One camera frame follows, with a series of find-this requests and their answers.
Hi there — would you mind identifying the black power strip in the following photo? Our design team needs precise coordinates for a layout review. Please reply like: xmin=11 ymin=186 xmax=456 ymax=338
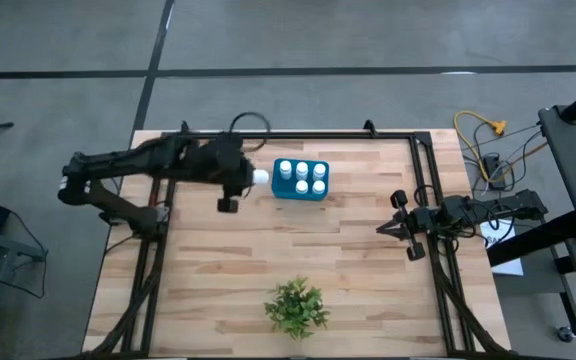
xmin=482 ymin=153 xmax=508 ymax=191

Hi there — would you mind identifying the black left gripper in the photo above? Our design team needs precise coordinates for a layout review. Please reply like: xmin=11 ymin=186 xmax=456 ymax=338
xmin=212 ymin=134 xmax=257 ymax=214

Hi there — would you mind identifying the white paper sheet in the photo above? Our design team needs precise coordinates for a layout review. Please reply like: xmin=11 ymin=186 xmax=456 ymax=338
xmin=478 ymin=217 xmax=525 ymax=277

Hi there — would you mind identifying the grey metal stand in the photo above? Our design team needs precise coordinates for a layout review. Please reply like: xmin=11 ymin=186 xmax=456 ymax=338
xmin=0 ymin=227 xmax=49 ymax=360

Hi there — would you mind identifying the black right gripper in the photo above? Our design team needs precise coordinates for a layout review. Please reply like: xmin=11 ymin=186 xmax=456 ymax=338
xmin=376 ymin=189 xmax=442 ymax=262

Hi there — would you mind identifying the blue plastic basket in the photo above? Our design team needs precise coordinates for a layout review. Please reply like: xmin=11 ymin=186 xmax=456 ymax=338
xmin=271 ymin=157 xmax=331 ymax=202

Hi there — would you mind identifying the black aluminium table frame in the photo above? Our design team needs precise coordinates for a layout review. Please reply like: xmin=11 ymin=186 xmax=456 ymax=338
xmin=87 ymin=119 xmax=512 ymax=360

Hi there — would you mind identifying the yellow extension cable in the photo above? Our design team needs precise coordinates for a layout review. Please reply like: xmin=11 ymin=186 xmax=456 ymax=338
xmin=453 ymin=110 xmax=508 ymax=184

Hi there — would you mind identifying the green plant in white pot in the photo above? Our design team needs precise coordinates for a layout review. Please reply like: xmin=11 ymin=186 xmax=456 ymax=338
xmin=263 ymin=275 xmax=331 ymax=341

